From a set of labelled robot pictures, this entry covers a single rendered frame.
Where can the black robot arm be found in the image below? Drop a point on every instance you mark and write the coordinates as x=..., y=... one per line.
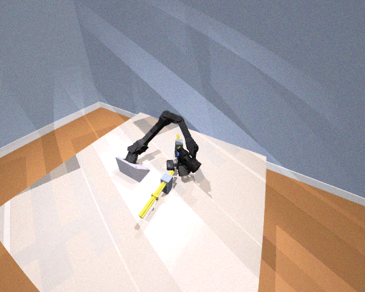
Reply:
x=166, y=117

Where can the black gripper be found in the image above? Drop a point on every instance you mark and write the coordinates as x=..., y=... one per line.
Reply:
x=171, y=165

